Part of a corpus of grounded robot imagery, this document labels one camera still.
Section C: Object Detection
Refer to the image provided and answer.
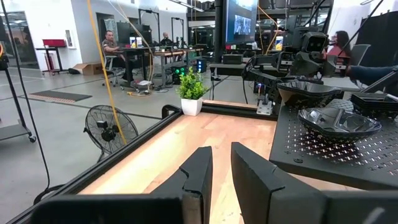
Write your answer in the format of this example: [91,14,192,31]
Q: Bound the wooden top desk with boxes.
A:
[150,48,205,88]

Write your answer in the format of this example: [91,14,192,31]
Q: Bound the thick yellow hanging cable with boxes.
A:
[86,0,127,146]

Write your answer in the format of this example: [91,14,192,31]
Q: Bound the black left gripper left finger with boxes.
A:
[30,146,214,224]

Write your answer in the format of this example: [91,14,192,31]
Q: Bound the green plant in white pot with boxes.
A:
[175,66,210,117]

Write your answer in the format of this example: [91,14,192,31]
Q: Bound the computer tower green lights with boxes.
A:
[172,65,187,85]

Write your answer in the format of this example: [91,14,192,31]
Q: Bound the black fabric partition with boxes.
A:
[355,11,398,68]

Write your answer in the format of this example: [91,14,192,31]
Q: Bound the red top table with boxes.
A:
[35,39,68,75]

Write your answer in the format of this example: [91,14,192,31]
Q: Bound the black wheeled cart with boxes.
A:
[0,55,37,144]

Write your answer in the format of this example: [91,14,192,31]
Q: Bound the dark floor mat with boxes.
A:
[18,90,93,105]

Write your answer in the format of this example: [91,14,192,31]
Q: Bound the grey desk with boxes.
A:
[208,62,265,77]

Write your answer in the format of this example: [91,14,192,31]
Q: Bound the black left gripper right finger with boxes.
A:
[231,142,398,224]

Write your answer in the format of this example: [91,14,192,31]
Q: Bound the person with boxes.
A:
[101,30,127,71]
[160,32,174,46]
[323,30,354,60]

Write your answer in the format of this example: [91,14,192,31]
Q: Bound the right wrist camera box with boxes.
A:
[300,30,330,54]

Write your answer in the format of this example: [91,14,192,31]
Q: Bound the grey office chair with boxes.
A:
[350,44,372,67]

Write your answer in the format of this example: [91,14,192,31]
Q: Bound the black glossy rounded bowl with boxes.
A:
[300,123,381,145]
[298,119,382,138]
[297,107,383,135]

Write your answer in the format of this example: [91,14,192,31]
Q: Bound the black office desk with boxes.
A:
[119,46,152,90]

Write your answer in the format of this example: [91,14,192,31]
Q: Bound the black slanted crossbar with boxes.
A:
[362,67,398,94]

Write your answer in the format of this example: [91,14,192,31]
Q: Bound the person's forearm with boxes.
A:
[347,64,398,86]

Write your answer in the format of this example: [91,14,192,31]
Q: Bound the thin pale yellow cable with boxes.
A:
[105,0,155,96]

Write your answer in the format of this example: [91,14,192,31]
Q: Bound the large black desk monitor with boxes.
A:
[224,0,259,45]

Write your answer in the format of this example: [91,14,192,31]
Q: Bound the black coiled cable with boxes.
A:
[0,0,67,205]

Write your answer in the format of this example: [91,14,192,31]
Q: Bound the cardboard box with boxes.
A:
[73,62,105,76]

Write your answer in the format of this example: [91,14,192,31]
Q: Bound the silver arm base bracket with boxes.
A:
[256,99,274,116]

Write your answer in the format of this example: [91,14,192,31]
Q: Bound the black perforated metal rack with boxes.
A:
[269,98,398,191]

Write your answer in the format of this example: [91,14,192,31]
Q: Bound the black desktop device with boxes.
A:
[222,54,244,65]

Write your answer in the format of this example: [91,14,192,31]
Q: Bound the computer tower blue lights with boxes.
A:
[195,58,208,74]

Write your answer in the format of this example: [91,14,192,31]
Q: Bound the black floor fan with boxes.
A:
[83,104,139,162]

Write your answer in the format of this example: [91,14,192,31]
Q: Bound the orange yellow cable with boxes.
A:
[257,4,280,56]

